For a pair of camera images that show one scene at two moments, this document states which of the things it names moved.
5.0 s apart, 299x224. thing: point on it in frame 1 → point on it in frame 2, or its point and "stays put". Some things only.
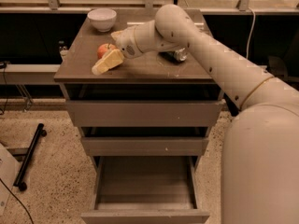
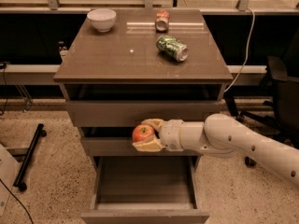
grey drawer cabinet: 145,120 stays put
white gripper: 126,43 → 171,134
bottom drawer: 146,189 stays put
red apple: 104,49 → 142,133
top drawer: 145,113 stays put
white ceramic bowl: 103,19 stays put
